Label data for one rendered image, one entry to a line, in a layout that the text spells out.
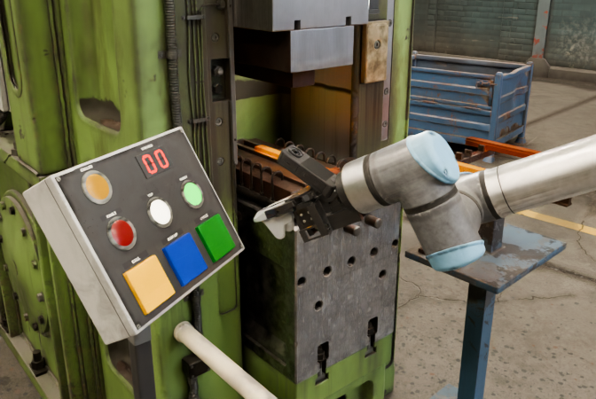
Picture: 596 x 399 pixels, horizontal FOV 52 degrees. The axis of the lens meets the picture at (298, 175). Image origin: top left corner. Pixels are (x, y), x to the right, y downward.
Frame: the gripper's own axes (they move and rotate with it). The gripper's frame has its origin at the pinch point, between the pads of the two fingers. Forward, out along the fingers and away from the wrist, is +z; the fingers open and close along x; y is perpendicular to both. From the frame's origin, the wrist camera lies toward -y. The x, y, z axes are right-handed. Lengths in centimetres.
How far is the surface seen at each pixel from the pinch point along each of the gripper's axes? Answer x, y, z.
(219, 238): -0.5, 1.4, 10.4
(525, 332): 158, 114, 16
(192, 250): -8.7, 0.4, 10.3
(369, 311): 53, 45, 20
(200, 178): 3.7, -10.3, 11.4
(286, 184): 38.6, 1.1, 16.4
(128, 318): -27.6, 3.7, 11.1
